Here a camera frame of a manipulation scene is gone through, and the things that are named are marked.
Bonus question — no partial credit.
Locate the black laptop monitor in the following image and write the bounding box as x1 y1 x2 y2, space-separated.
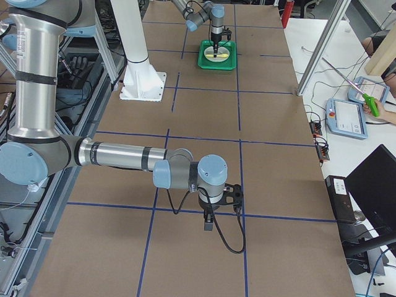
346 144 395 235

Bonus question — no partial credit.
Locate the red cylinder bottle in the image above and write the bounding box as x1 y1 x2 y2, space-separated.
282 0 295 28

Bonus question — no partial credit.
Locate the orange black connector box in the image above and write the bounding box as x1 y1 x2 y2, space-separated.
309 121 322 137
315 142 330 163

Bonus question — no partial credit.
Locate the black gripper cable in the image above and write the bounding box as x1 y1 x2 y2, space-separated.
165 187 247 255

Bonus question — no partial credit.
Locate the yellow plastic spoon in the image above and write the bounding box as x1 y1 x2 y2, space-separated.
205 53 229 59

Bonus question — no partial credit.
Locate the green handled grabber tool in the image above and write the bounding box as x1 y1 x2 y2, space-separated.
322 57 380 118

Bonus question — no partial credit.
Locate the lower orange black connector box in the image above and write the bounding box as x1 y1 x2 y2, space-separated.
315 142 330 163

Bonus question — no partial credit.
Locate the green plastic tray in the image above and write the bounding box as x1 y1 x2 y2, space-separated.
197 40 237 71

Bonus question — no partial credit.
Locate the person's hand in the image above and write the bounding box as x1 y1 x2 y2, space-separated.
363 99 386 120

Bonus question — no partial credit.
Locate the upper orange black connector box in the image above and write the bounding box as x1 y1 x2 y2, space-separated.
309 121 322 137

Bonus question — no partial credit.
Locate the teach pendant tablet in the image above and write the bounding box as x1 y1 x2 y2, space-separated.
348 76 390 104
325 98 368 139

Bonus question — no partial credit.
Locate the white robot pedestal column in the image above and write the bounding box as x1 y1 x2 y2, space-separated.
111 0 166 102

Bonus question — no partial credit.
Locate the aluminium side rail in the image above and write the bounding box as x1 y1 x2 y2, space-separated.
1 73 112 296

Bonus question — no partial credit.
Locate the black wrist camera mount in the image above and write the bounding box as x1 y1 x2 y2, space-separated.
218 183 244 210

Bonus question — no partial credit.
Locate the wooden board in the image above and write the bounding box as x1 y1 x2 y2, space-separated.
364 22 395 76

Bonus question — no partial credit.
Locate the far teach pendant tablet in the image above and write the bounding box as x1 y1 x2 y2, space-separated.
348 76 390 104

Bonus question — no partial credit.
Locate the black desktop computer box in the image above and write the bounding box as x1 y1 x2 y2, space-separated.
325 175 356 224

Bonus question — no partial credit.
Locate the aluminium frame post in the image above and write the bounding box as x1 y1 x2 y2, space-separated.
296 0 351 96

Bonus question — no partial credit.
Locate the near teach pendant tablet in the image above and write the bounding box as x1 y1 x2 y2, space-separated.
325 98 368 139

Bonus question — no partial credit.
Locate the white round plate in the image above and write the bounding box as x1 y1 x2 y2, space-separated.
204 46 230 62

